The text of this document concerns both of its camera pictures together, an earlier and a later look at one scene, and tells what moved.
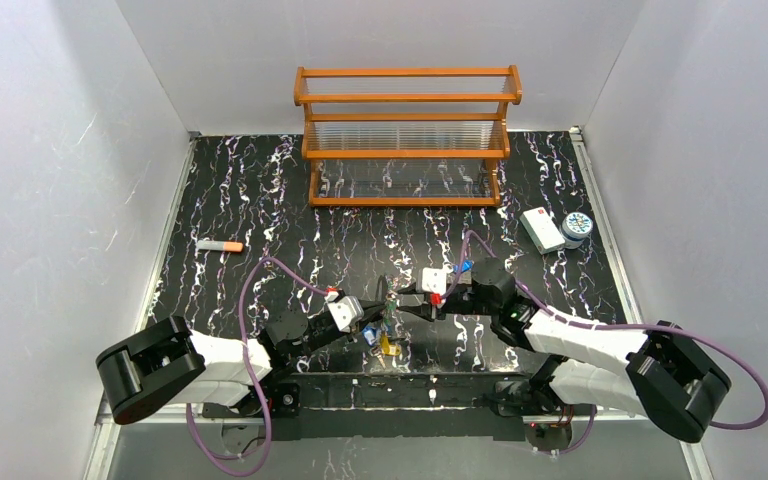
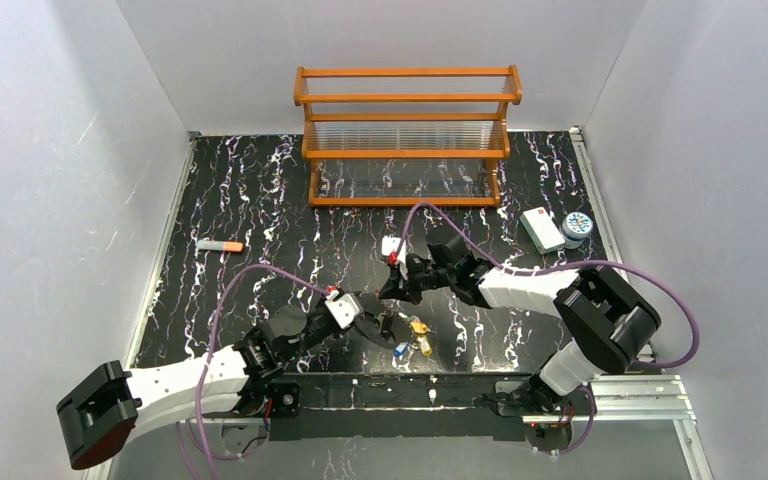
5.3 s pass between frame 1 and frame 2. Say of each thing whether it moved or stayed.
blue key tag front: moved
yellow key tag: moved
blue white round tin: stayed
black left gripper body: stayed
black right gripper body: moved
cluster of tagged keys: moved
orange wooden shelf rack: stayed
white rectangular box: stayed
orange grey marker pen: stayed
